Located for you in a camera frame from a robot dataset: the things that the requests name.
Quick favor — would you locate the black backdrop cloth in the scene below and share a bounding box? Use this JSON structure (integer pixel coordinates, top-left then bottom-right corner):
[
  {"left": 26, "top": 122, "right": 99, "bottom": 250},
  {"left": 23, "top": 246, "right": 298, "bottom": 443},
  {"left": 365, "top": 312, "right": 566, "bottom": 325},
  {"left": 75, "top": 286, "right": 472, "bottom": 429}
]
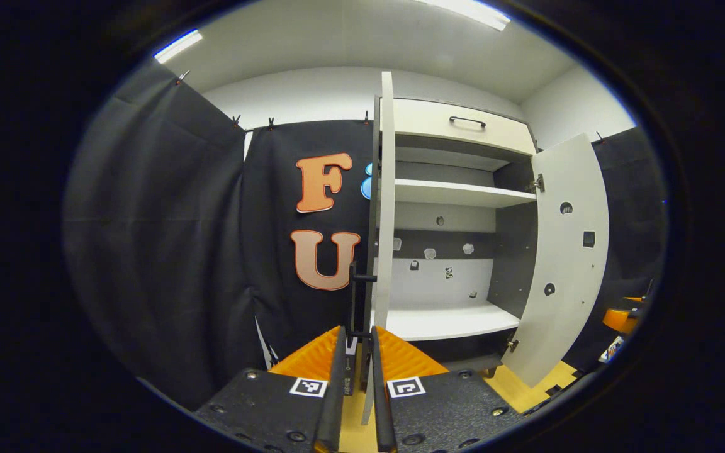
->
[{"left": 64, "top": 60, "right": 668, "bottom": 410}]

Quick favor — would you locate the small ceiling light panel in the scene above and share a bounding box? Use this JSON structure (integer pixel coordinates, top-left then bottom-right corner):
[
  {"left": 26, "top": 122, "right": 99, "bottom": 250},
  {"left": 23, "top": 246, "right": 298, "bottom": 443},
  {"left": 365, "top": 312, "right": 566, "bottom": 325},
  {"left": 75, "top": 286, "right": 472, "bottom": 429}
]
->
[{"left": 153, "top": 28, "right": 204, "bottom": 64}]

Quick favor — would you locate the cream double-door shoe cabinet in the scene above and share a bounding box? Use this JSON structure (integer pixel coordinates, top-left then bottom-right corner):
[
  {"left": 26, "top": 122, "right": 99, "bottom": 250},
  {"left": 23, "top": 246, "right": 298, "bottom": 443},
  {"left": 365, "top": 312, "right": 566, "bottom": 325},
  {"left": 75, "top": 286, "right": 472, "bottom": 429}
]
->
[{"left": 372, "top": 94, "right": 539, "bottom": 378}]

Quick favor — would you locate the white cabinet shelf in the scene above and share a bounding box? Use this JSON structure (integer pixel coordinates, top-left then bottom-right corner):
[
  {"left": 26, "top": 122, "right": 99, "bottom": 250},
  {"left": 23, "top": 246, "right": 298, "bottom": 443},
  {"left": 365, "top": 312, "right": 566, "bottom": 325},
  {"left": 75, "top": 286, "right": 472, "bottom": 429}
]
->
[
  {"left": 394, "top": 179, "right": 537, "bottom": 209},
  {"left": 386, "top": 301, "right": 522, "bottom": 342}
]

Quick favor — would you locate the black door handle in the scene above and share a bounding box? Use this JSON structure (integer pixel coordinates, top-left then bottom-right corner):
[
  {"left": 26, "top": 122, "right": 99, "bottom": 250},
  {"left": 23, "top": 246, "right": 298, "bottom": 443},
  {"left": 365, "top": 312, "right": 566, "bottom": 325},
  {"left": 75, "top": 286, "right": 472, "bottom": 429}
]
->
[{"left": 347, "top": 260, "right": 379, "bottom": 340}]

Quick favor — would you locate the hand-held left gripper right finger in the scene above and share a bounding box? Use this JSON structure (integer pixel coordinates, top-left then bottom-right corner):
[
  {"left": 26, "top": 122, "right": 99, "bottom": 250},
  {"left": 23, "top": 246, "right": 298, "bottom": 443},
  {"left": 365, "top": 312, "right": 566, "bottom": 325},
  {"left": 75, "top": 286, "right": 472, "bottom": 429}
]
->
[{"left": 369, "top": 325, "right": 525, "bottom": 453}]

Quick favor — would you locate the long ceiling light panel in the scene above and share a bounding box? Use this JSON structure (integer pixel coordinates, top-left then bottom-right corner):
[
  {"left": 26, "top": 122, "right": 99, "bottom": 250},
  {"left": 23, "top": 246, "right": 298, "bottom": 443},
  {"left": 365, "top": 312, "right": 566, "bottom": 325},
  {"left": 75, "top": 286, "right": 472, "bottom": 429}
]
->
[{"left": 413, "top": 0, "right": 512, "bottom": 32}]

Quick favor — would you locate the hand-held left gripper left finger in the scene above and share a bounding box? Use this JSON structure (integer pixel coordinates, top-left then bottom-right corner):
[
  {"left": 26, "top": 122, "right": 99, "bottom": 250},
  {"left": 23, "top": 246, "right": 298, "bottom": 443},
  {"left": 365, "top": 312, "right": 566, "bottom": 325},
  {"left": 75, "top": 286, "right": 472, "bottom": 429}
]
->
[{"left": 193, "top": 325, "right": 348, "bottom": 453}]

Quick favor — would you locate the cream shoe cabinet door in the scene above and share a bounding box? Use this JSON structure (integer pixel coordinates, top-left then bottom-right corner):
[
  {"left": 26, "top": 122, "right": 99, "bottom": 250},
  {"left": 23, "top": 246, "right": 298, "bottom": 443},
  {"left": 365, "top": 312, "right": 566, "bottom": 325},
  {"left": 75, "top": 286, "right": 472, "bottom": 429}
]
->
[
  {"left": 360, "top": 71, "right": 396, "bottom": 426},
  {"left": 501, "top": 132, "right": 610, "bottom": 389}
]

